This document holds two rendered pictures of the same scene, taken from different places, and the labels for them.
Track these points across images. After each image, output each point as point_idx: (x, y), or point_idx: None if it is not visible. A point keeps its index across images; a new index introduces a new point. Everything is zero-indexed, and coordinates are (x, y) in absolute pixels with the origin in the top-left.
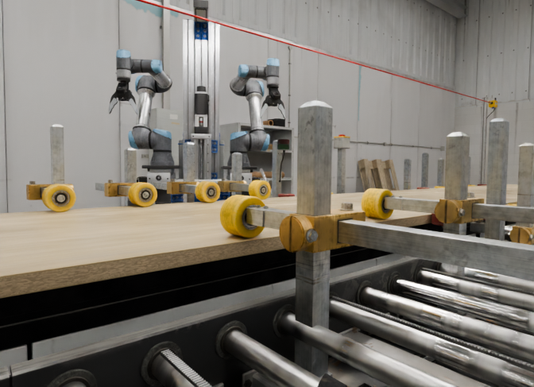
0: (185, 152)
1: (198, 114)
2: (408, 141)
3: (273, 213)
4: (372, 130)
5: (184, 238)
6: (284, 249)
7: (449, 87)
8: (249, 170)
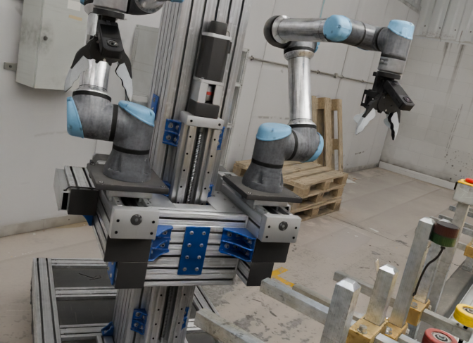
0: (341, 308)
1: (207, 80)
2: (360, 75)
3: None
4: (326, 55)
5: None
6: None
7: (415, 6)
8: (286, 202)
